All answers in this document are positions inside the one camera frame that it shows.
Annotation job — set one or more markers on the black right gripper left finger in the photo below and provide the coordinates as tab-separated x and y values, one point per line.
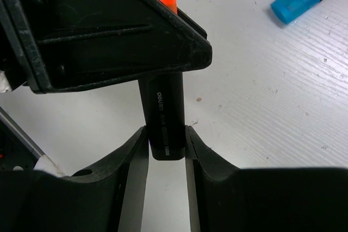
105	196

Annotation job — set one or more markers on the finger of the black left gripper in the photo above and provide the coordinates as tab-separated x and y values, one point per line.
57	46

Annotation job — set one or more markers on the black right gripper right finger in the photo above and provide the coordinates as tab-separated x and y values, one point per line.
223	197

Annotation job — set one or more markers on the orange cap black highlighter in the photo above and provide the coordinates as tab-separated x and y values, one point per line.
162	98

